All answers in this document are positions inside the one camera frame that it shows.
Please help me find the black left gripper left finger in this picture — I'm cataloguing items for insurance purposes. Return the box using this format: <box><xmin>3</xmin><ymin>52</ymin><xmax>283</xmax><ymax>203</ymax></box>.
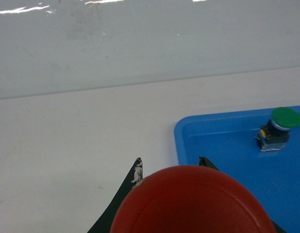
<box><xmin>88</xmin><ymin>157</ymin><xmax>143</xmax><ymax>233</ymax></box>

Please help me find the blue plastic tray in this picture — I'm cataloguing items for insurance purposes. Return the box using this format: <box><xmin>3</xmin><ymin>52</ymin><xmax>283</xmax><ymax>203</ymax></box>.
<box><xmin>174</xmin><ymin>109</ymin><xmax>300</xmax><ymax>233</ymax></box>

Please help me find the red mushroom push button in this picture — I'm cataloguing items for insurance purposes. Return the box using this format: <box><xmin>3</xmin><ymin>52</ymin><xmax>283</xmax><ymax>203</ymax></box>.
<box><xmin>111</xmin><ymin>166</ymin><xmax>276</xmax><ymax>233</ymax></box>

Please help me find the green mushroom push button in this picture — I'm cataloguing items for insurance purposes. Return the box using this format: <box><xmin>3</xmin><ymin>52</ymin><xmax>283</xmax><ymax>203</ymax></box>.
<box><xmin>255</xmin><ymin>107</ymin><xmax>300</xmax><ymax>152</ymax></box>

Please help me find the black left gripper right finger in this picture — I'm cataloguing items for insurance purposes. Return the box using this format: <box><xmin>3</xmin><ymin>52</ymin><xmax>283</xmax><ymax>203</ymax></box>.
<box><xmin>198</xmin><ymin>156</ymin><xmax>285</xmax><ymax>233</ymax></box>

